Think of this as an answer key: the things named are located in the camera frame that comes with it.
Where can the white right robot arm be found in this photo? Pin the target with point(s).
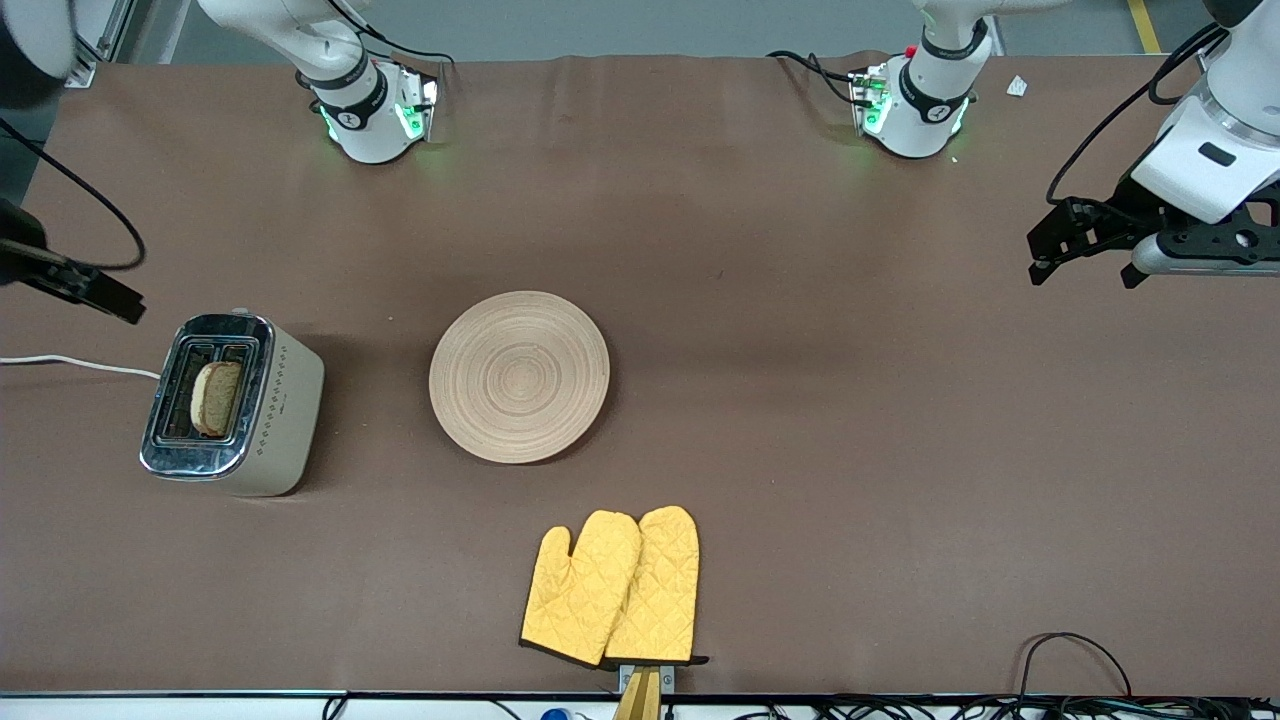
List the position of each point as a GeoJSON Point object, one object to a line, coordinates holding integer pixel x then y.
{"type": "Point", "coordinates": [370, 130]}

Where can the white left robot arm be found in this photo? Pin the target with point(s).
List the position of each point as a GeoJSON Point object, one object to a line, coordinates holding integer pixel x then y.
{"type": "Point", "coordinates": [930, 110]}

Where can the small metal clamp bracket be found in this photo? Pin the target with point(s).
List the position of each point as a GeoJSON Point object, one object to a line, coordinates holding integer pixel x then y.
{"type": "Point", "coordinates": [668, 678]}

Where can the yellow oven mitt with thumb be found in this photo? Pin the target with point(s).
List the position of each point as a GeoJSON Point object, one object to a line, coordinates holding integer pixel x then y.
{"type": "Point", "coordinates": [580, 590]}

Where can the yellow quilted oven mitt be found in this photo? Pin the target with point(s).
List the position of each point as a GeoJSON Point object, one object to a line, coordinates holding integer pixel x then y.
{"type": "Point", "coordinates": [665, 580]}

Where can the brown table cover sheet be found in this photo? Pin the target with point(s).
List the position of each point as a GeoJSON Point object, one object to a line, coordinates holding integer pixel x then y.
{"type": "Point", "coordinates": [900, 500]}

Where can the small white paper tag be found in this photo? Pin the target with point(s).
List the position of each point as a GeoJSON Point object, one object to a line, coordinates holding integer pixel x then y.
{"type": "Point", "coordinates": [1017, 86]}

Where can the brown bread slice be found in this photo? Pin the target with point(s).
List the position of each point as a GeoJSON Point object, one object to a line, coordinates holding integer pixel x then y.
{"type": "Point", "coordinates": [215, 398]}

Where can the round wooden plate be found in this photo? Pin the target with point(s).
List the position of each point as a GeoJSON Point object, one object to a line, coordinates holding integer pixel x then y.
{"type": "Point", "coordinates": [520, 377]}

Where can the metal base bracket green light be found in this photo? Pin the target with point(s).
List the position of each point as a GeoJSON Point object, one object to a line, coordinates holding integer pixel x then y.
{"type": "Point", "coordinates": [872, 105]}
{"type": "Point", "coordinates": [415, 115]}

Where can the chrome and cream toaster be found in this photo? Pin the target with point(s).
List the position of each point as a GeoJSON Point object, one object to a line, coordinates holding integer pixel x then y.
{"type": "Point", "coordinates": [290, 400]}

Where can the yellowish wooden block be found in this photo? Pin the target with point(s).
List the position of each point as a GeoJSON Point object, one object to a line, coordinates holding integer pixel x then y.
{"type": "Point", "coordinates": [640, 700]}

